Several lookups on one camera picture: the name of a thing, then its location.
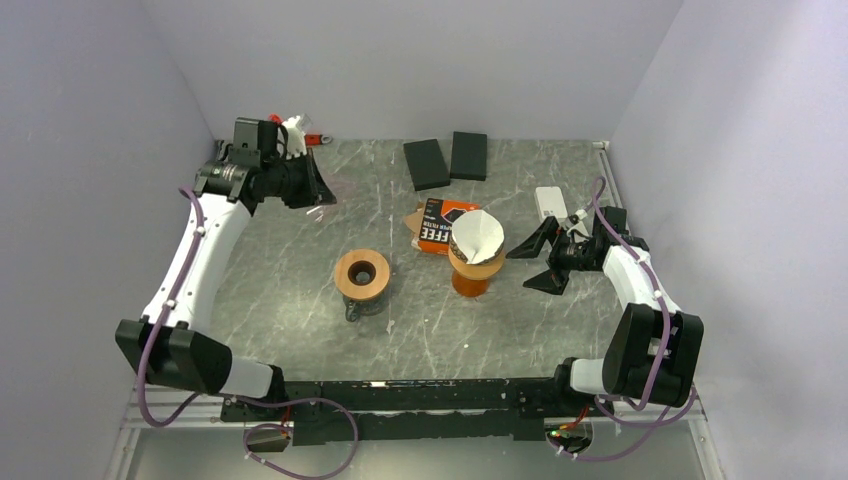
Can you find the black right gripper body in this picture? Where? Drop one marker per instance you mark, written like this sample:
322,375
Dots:
568,256

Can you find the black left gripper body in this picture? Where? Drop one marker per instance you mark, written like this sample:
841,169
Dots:
278,178

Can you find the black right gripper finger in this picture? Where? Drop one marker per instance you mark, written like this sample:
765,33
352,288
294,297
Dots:
530,248
551,281

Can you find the white paper coffee filter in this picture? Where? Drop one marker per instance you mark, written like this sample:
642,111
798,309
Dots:
477,220

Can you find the orange glass carafe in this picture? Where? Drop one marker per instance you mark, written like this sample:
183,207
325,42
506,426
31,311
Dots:
469,287

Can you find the clear glass ribbed dripper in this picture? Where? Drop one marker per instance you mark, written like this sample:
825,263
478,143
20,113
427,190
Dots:
475,247

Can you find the orange coffee filter box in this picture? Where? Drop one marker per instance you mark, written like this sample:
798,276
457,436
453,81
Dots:
431,224

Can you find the clear glass jar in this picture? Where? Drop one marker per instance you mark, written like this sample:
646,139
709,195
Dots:
358,308

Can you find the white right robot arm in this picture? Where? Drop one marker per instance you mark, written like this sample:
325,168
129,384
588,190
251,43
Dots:
654,350

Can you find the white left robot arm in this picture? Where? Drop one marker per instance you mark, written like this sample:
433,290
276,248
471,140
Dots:
170,345

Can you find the small white box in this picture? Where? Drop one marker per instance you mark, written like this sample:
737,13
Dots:
550,202

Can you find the left black foam block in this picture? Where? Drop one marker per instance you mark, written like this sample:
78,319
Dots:
426,164

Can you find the black foam block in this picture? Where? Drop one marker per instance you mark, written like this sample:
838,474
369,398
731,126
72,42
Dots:
426,164
469,156

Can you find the right black foam block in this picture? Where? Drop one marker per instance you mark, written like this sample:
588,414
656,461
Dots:
469,156

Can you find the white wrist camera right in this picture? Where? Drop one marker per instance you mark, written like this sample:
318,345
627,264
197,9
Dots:
576,225

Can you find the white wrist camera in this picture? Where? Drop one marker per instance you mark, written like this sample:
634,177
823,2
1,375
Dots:
576,225
291,135

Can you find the orange handled adjustable wrench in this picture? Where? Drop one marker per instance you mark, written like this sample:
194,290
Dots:
318,139

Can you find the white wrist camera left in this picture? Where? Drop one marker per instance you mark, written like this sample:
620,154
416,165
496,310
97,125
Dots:
291,135

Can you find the black table edge rail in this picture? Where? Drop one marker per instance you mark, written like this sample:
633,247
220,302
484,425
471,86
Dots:
334,411

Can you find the aluminium frame rail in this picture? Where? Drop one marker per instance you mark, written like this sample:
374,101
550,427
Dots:
203,411

